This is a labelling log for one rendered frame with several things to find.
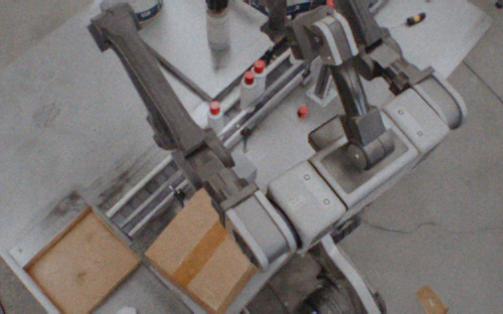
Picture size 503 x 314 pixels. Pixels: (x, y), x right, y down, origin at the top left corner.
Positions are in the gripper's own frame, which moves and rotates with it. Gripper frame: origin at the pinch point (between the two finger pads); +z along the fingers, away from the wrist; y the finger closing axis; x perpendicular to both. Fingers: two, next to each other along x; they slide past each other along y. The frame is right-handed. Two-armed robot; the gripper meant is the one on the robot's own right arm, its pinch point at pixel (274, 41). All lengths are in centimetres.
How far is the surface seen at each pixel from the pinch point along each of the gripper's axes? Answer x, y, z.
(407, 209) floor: 76, -33, 102
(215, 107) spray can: 7.6, 36.2, -7.1
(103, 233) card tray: 3, 86, 18
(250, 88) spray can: 8.6, 21.6, -2.5
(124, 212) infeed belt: 5, 76, 13
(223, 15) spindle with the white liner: -18.1, 7.1, -5.0
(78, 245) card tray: 1, 95, 18
